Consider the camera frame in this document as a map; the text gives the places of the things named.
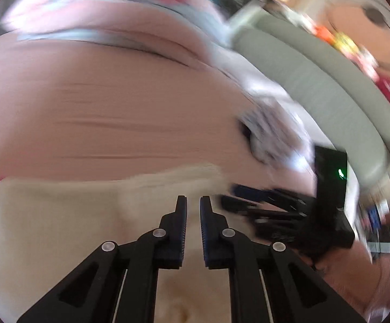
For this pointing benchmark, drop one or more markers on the folded pale printed clothes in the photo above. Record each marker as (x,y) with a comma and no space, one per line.
(275,131)

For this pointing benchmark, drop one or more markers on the pink checked quilt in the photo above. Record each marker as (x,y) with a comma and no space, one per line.
(80,10)

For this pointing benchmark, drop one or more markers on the small pale pink pillow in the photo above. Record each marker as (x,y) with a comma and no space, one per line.
(248,74)

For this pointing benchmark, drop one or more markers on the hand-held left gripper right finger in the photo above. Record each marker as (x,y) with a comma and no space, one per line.
(206,239)

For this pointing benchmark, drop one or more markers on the grey-green padded headboard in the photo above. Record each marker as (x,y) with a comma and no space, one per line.
(332,101)

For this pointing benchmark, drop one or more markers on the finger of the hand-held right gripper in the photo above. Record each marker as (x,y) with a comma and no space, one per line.
(269,195)
(265,212)

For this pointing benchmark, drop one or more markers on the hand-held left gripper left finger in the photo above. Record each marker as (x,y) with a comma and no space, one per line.
(181,239)

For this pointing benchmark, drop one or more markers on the pink and cream shirt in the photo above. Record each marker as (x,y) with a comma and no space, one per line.
(63,225)

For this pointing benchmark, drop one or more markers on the red plush toy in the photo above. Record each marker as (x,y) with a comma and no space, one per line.
(388,89)

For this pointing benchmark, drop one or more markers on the orange plush toy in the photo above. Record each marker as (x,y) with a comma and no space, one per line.
(324,34)

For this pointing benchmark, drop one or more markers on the yellow plush toy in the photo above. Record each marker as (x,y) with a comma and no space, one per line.
(345,41)

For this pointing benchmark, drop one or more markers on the person's right forearm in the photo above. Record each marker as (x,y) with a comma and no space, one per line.
(356,276)

